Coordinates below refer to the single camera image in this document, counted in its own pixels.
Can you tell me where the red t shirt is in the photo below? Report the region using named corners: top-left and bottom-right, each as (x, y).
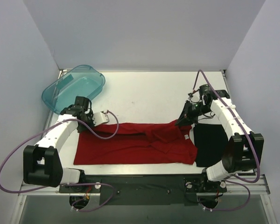
top-left (73, 121), bottom-right (197, 165)

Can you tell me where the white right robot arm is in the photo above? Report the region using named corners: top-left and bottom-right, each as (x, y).
top-left (175, 84), bottom-right (264, 191)

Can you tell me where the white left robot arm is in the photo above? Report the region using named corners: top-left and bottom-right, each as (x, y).
top-left (23, 97), bottom-right (93, 192)

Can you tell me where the folded black t shirt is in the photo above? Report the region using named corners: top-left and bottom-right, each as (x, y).
top-left (194, 124), bottom-right (228, 168)

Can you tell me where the teal plastic bin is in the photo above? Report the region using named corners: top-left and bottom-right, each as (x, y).
top-left (42, 65), bottom-right (105, 114)

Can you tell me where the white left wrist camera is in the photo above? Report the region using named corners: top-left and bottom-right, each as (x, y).
top-left (92, 112), bottom-right (110, 127)

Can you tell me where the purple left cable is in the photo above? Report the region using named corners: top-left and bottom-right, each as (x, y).
top-left (0, 110), bottom-right (119, 213)

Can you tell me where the purple cable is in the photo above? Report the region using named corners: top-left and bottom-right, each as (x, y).
top-left (0, 110), bottom-right (119, 213)
top-left (189, 69), bottom-right (262, 212)

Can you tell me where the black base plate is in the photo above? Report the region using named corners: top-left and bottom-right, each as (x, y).
top-left (59, 174), bottom-right (227, 208)

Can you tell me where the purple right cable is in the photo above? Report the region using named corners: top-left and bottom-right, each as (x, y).
top-left (189, 69), bottom-right (262, 212)

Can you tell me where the aluminium frame rail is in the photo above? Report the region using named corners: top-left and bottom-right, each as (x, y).
top-left (226, 175), bottom-right (271, 195)

